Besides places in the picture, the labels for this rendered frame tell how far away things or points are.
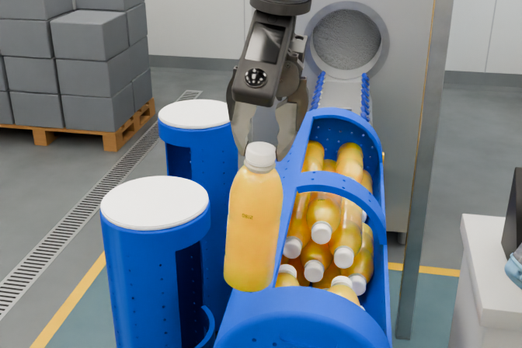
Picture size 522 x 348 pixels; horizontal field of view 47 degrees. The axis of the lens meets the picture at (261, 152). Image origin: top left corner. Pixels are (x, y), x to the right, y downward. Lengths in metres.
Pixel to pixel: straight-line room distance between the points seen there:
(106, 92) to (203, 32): 2.04
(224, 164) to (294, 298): 1.27
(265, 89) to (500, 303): 0.63
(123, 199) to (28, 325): 1.44
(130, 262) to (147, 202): 0.16
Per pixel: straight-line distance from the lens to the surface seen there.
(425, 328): 2.86
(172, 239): 1.51
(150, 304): 1.61
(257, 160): 0.76
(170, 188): 1.65
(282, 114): 0.74
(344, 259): 1.23
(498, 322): 1.12
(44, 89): 4.59
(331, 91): 2.76
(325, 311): 0.90
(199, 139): 2.07
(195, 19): 6.17
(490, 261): 1.22
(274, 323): 0.91
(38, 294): 3.14
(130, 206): 1.59
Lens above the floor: 1.80
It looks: 24 degrees down
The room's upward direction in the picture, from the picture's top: straight up
